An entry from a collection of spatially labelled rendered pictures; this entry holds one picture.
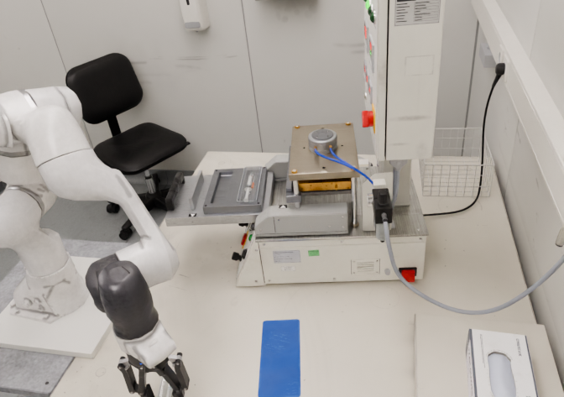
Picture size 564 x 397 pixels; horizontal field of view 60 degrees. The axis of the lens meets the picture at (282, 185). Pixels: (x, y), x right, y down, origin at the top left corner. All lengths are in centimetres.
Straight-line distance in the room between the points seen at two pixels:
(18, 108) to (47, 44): 232
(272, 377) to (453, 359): 42
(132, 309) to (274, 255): 53
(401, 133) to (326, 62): 166
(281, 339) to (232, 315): 17
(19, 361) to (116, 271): 63
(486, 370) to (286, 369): 45
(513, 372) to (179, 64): 243
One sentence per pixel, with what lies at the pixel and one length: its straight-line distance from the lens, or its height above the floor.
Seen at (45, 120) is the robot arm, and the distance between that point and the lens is 105.
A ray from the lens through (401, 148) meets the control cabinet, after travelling 120.
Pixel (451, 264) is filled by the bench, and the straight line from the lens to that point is 154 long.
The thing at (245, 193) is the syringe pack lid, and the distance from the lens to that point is 140.
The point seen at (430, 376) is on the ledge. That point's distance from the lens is 122.
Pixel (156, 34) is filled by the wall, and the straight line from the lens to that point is 303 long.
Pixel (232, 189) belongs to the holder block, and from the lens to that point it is 144.
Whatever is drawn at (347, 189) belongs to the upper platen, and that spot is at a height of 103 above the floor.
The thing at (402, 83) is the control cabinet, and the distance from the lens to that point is 113.
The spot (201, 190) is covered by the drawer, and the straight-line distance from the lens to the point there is 151.
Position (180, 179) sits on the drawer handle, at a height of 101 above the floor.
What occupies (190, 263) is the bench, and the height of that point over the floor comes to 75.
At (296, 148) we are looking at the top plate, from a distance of 137.
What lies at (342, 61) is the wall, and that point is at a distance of 278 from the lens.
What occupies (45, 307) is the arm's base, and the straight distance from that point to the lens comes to 156.
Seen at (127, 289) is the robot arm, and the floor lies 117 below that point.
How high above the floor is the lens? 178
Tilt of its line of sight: 33 degrees down
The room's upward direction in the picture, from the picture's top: 7 degrees counter-clockwise
